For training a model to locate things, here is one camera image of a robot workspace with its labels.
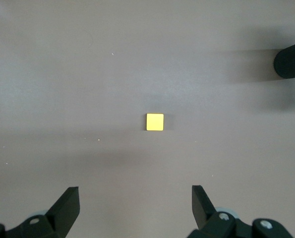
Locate yellow wooden block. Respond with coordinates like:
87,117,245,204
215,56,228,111
146,113,165,131

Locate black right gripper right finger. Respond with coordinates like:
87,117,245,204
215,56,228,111
186,184,293,238

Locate brown table cover mat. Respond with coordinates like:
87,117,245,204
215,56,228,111
0,0,295,238

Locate black ribbed round object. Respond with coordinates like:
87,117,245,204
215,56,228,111
273,40,295,79

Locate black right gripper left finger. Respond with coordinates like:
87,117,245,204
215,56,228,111
0,186,80,238

